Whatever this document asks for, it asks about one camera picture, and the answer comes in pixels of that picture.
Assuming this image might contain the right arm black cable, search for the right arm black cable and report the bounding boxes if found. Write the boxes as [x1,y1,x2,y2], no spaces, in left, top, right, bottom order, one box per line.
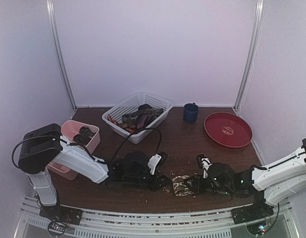
[265,203,281,231]

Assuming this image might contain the dark blue mug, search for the dark blue mug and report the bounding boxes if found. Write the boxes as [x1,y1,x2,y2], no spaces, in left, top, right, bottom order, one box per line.
[183,103,199,123]

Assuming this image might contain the paisley patterned tie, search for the paisley patterned tie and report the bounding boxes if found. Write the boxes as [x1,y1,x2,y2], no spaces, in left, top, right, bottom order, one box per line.
[172,175,194,197]

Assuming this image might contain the red round plate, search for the red round plate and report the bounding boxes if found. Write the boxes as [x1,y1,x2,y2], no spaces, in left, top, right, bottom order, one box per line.
[204,112,252,148]

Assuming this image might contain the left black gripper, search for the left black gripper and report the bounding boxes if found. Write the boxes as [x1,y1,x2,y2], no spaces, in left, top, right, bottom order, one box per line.
[124,170,172,192]

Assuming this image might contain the aluminium front rail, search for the aluminium front rail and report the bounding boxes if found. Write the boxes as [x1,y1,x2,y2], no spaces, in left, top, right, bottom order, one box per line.
[12,196,303,238]

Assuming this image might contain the dark ties in basket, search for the dark ties in basket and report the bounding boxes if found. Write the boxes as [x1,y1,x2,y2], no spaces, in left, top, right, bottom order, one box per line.
[108,104,164,134]

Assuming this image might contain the rolled dark tie in organizer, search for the rolled dark tie in organizer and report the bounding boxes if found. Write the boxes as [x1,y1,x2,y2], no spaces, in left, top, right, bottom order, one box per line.
[73,126,95,145]

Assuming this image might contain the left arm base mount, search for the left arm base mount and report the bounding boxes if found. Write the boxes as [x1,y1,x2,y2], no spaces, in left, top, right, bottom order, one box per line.
[39,205,83,225]

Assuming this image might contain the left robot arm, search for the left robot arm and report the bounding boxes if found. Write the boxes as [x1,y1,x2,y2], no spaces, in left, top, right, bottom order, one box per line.
[11,123,170,220]

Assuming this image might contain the right frame post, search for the right frame post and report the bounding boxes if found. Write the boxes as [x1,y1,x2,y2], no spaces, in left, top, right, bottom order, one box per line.
[234,0,265,115]

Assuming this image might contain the white perforated plastic basket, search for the white perforated plastic basket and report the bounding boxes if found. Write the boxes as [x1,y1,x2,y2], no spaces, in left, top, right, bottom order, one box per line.
[102,91,173,144]

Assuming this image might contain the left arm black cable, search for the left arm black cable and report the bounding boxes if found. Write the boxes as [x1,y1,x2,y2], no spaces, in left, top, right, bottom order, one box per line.
[11,127,162,172]

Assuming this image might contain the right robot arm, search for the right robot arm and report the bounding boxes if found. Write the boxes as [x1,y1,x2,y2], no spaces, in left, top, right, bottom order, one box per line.
[184,138,306,219]

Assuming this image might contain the pink compartment organizer box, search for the pink compartment organizer box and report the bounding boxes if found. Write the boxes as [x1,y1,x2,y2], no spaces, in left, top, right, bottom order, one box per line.
[47,119,101,180]

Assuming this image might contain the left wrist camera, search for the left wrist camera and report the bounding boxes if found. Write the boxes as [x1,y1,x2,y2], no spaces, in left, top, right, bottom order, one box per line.
[147,151,168,175]

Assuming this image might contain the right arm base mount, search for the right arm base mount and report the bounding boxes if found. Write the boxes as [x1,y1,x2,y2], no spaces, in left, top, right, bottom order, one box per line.
[231,204,274,225]

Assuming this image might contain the frame post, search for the frame post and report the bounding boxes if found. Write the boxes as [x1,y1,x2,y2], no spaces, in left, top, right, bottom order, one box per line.
[46,0,77,111]
[234,0,265,115]

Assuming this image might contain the left frame post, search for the left frame post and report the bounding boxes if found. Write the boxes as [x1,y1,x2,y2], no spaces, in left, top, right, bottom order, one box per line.
[46,0,77,111]

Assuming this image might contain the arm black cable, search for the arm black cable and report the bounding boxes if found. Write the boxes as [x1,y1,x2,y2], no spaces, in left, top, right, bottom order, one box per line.
[11,127,162,172]
[265,203,281,231]

